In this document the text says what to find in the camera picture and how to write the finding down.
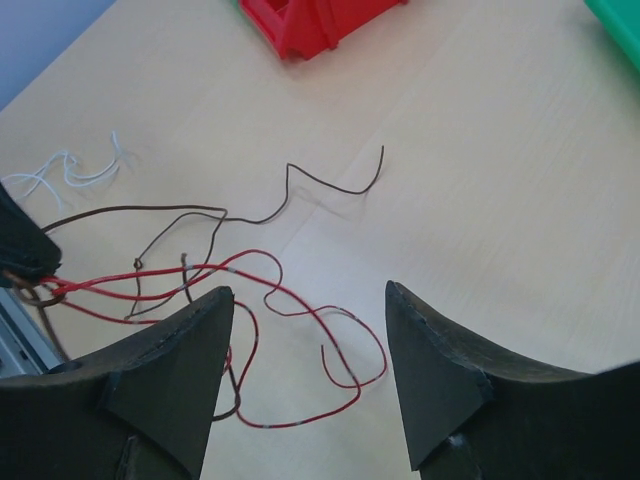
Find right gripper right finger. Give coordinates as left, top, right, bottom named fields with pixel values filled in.
left=385, top=281, right=639, bottom=479

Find aluminium frame rail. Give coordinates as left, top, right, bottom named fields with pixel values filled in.
left=0, top=288, right=61, bottom=379

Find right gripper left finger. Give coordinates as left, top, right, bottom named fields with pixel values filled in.
left=1, top=287, right=234, bottom=479

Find red wire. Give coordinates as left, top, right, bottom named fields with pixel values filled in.
left=39, top=248, right=390, bottom=431

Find right green bin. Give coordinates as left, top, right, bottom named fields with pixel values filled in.
left=584, top=0, right=640, bottom=69

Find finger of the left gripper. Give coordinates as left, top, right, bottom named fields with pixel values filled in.
left=0, top=187, right=62, bottom=280

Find red bin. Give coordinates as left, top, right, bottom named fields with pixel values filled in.
left=239, top=0, right=402, bottom=60

